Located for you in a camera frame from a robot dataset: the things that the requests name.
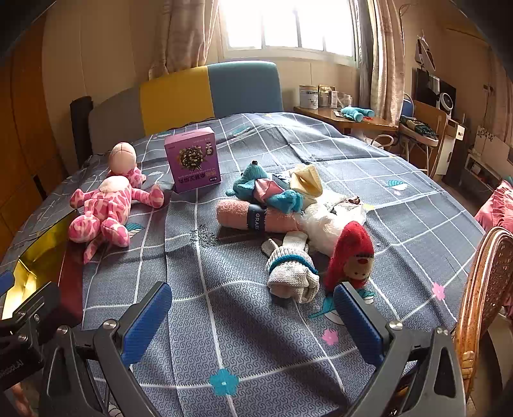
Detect wooden cabinet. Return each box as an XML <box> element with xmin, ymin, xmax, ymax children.
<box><xmin>413</xmin><ymin>100</ymin><xmax>467</xmax><ymax>177</ymax></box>

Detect black monitor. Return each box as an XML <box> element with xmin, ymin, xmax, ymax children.
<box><xmin>415</xmin><ymin>68</ymin><xmax>458</xmax><ymax>109</ymax></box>

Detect wooden wardrobe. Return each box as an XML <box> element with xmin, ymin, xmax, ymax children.
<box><xmin>0</xmin><ymin>12</ymin><xmax>69</xmax><ymax>257</ymax></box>

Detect teal plush toy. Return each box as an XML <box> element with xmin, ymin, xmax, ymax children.
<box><xmin>340</xmin><ymin>106</ymin><xmax>375</xmax><ymax>122</ymax></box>

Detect red plush reindeer sock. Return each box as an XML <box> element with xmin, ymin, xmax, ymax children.
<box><xmin>324</xmin><ymin>220</ymin><xmax>375</xmax><ymax>291</ymax></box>

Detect pink towel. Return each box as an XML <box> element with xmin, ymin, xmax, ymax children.
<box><xmin>216</xmin><ymin>199</ymin><xmax>307</xmax><ymax>233</ymax></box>

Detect window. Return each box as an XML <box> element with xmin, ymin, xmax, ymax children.
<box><xmin>218</xmin><ymin>0</ymin><xmax>359</xmax><ymax>63</ymax></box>

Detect grey knitted sock blue stripe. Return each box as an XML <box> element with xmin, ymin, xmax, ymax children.
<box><xmin>260</xmin><ymin>231</ymin><xmax>321</xmax><ymax>303</ymax></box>

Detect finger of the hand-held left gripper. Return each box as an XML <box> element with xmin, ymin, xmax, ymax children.
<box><xmin>0</xmin><ymin>270</ymin><xmax>17</xmax><ymax>299</ymax></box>
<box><xmin>2</xmin><ymin>282</ymin><xmax>62</xmax><ymax>345</ymax></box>

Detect pink ruffled quilt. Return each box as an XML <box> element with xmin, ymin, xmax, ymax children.
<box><xmin>474</xmin><ymin>180</ymin><xmax>513</xmax><ymax>233</ymax></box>

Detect blue plush mouse toy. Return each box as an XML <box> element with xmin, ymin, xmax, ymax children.
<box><xmin>225</xmin><ymin>160</ymin><xmax>304</xmax><ymax>213</ymax></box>

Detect purple carton box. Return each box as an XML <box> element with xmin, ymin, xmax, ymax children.
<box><xmin>164</xmin><ymin>126</ymin><xmax>222</xmax><ymax>194</ymax></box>

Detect grey checked bedsheet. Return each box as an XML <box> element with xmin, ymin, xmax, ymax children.
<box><xmin>0</xmin><ymin>111</ymin><xmax>485</xmax><ymax>417</ymax></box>

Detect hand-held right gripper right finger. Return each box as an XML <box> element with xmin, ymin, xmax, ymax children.
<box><xmin>332</xmin><ymin>282</ymin><xmax>467</xmax><ymax>417</ymax></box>

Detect pink spotted plush toy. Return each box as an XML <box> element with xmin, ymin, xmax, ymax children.
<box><xmin>67</xmin><ymin>141</ymin><xmax>166</xmax><ymax>264</ymax></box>

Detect wicker chair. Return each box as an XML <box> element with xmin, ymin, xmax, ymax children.
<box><xmin>455</xmin><ymin>226</ymin><xmax>513</xmax><ymax>402</ymax></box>

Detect beige patterned curtain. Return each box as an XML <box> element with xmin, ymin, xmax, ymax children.
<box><xmin>358</xmin><ymin>0</ymin><xmax>409</xmax><ymax>123</ymax></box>
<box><xmin>148</xmin><ymin>0</ymin><xmax>220</xmax><ymax>79</ymax></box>

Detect gold tin box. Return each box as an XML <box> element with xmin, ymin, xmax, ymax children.
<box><xmin>0</xmin><ymin>218</ymin><xmax>87</xmax><ymax>327</ymax></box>

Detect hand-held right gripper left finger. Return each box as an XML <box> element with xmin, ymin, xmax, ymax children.
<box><xmin>38</xmin><ymin>281</ymin><xmax>173</xmax><ymax>417</ymax></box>

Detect white stool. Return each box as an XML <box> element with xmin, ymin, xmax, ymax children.
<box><xmin>399</xmin><ymin>116</ymin><xmax>439</xmax><ymax>169</ymax></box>

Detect clear plastic bag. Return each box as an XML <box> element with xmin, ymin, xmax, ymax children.
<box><xmin>300</xmin><ymin>200</ymin><xmax>367</xmax><ymax>255</ymax></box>

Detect wooden desk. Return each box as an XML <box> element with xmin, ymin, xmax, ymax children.
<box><xmin>293</xmin><ymin>105</ymin><xmax>401</xmax><ymax>139</ymax></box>

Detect grey yellow blue headboard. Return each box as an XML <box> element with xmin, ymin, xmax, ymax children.
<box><xmin>88</xmin><ymin>61</ymin><xmax>284</xmax><ymax>145</ymax></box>

